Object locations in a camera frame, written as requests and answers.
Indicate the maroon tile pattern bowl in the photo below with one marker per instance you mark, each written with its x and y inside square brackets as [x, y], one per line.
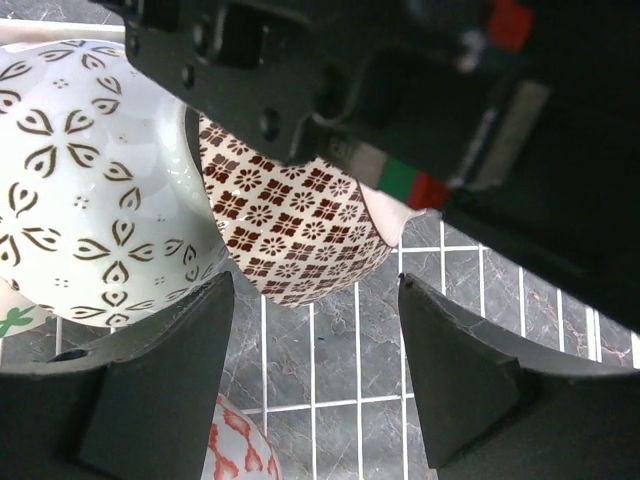
[297, 234]

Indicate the white bowl red lattice pattern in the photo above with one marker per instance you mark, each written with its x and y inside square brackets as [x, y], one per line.
[237, 448]

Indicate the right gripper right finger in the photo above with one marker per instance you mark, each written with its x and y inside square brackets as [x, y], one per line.
[494, 405]

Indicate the white bowl orange flower pattern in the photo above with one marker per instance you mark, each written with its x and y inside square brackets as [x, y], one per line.
[18, 314]

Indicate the white bowl teal floral pattern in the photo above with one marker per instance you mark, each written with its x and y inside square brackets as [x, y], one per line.
[104, 216]

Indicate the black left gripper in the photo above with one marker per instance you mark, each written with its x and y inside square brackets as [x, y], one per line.
[518, 120]

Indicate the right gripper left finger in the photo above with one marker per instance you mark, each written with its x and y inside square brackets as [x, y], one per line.
[136, 404]

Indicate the white wire dish rack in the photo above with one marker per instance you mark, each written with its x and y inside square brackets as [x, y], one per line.
[329, 383]

